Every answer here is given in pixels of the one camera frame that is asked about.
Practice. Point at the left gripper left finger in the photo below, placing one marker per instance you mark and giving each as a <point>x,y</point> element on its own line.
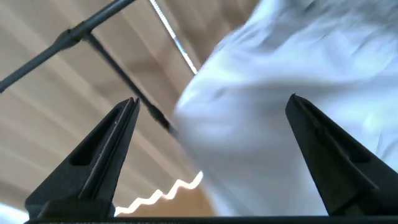
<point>102,174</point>

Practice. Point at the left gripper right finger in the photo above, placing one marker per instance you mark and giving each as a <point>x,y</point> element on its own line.
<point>329,168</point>

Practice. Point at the pale grey shorts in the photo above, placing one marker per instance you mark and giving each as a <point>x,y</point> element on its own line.
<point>264,77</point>

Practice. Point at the black clothes rack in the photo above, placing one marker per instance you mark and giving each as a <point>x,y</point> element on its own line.
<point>71,35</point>

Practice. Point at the beige curtain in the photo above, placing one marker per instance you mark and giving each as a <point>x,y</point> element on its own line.
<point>46,109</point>

